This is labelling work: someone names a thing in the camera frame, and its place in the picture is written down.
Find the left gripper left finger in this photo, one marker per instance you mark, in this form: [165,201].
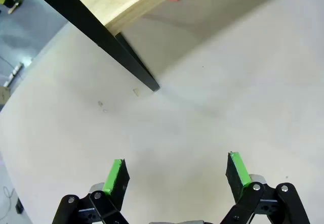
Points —
[115,183]

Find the black metal wood shelf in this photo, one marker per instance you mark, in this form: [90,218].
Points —
[83,19]

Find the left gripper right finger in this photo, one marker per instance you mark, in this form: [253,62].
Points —
[236,176]

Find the small black floor box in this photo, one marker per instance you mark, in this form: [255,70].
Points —
[19,206]

